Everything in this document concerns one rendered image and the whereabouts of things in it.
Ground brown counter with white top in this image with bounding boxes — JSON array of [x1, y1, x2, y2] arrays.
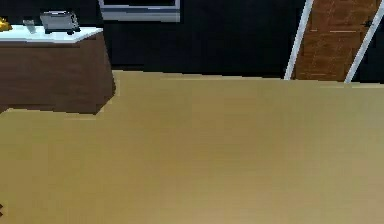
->
[[0, 25, 117, 116]]

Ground brown wooden door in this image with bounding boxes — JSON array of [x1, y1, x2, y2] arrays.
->
[[283, 0, 384, 84]]

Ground silver toaster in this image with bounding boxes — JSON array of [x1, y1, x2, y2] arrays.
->
[[39, 10, 82, 36]]

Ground grey glass cup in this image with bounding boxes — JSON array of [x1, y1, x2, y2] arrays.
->
[[22, 19, 37, 35]]

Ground yellow bananas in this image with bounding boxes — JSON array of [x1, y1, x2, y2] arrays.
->
[[0, 17, 13, 33]]

